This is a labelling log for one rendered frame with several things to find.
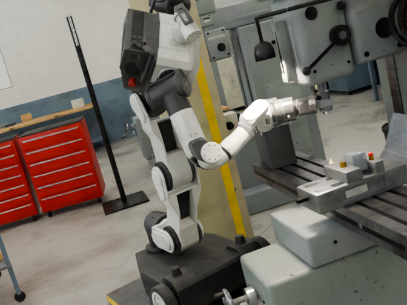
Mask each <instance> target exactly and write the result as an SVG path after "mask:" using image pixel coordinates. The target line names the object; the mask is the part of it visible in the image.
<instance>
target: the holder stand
mask: <svg viewBox="0 0 407 305"><path fill-rule="evenodd" d="M254 133H255V137H256V142H257V146H258V149H259V154H260V159H261V161H263V162H264V163H265V164H267V165H268V166H269V167H270V168H272V169H276V168H280V167H283V166H286V165H290V164H293V163H297V159H296V153H295V150H294V145H293V140H292V137H291V132H290V127H289V124H288V123H286V122H285V123H277V122H276V121H275V122H274V126H273V128H272V129H271V130H269V131H267V132H261V131H259V130H258V129H257V126H256V127H255V130H254Z"/></svg>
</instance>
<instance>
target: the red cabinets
mask: <svg viewBox="0 0 407 305"><path fill-rule="evenodd" d="M104 190H105V182H104V179H103V176H102V173H101V169H100V166H99V163H98V159H97V157H96V153H95V150H94V147H93V143H92V141H91V137H90V133H89V131H88V127H87V124H86V121H85V116H81V117H77V118H74V119H70V120H66V121H63V122H59V123H54V124H51V125H47V126H43V127H40V128H36V129H33V130H30V131H26V132H25V133H23V134H21V135H20V136H18V134H14V135H11V136H7V137H3V138H0V226H1V225H4V224H7V223H11V222H13V221H17V220H20V219H23V218H27V217H30V216H32V217H33V220H34V221H36V220H37V218H36V214H38V212H39V208H40V206H41V209H42V212H43V213H45V212H47V213H48V216H49V217H52V212H51V211H53V210H56V209H60V208H64V207H66V206H70V205H75V204H77V203H81V202H85V201H88V200H92V199H94V198H98V202H99V203H102V200H101V197H103V195H104Z"/></svg>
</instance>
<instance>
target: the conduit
mask: <svg viewBox="0 0 407 305"><path fill-rule="evenodd" d="M398 5H399V7H398V12H397V20H398V24H399V28H400V30H401V33H402V35H403V37H402V36H401V35H400V34H399V32H398V29H397V28H396V26H395V11H396V8H397V6H398ZM406 11H407V0H393V2H392V4H391V6H390V8H389V12H388V25H389V28H390V31H391V33H392V36H393V37H394V39H395V40H396V41H397V42H399V43H400V44H401V45H402V46H404V47H407V23H406Z"/></svg>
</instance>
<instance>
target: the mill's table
mask: <svg viewBox="0 0 407 305"><path fill-rule="evenodd" d="M295 153H296V159H297V163H293V164H290V165H286V166H283V167H280V168H276V169H272V168H270V167H269V166H268V165H267V164H265V163H264V162H261V161H258V162H254V163H252V166H253V170H254V175H255V178H256V179H258V180H260V181H261V182H263V183H265V184H267V185H269V186H270V187H272V188H274V189H276V190H278V191H280V192H282V193H284V194H285V195H287V196H289V197H291V198H293V199H295V200H296V199H298V198H299V196H298V193H297V187H298V186H301V185H304V184H307V183H309V182H313V181H315V180H318V179H321V178H324V177H326V176H325V171H324V168H323V167H324V166H325V165H329V161H326V160H323V159H319V158H317V157H313V156H310V155H307V154H304V153H302V152H298V151H295ZM323 215H324V216H325V217H328V218H330V219H331V220H333V221H335V222H337V223H339V224H340V225H342V226H344V227H346V228H348V229H350V230H352V231H353V232H355V233H357V234H359V235H361V236H362V237H365V238H366V239H368V240H370V241H372V242H374V243H375V244H377V245H379V246H381V247H383V248H385V249H387V250H388V251H390V252H392V253H394V254H396V255H398V256H399V257H401V258H403V259H405V260H407V187H404V186H398V187H396V188H392V189H390V190H387V191H385V192H381V193H379V194H376V195H374V196H371V197H368V198H366V199H363V200H360V201H358V202H355V203H352V204H350V205H347V206H344V207H342V208H339V209H336V210H334V211H331V212H328V213H326V214H323Z"/></svg>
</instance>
